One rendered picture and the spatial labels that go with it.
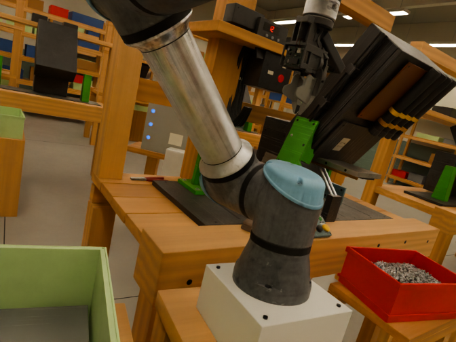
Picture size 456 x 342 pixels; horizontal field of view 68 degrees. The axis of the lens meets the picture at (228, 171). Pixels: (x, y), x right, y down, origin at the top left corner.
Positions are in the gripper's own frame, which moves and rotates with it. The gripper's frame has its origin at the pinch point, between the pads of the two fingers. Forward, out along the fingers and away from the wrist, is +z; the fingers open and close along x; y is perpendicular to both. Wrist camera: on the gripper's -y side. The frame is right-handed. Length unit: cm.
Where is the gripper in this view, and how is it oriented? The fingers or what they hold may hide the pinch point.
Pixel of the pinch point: (300, 109)
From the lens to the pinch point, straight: 85.9
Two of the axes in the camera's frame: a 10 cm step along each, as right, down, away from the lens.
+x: 5.5, 3.0, -7.8
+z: -2.3, 9.5, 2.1
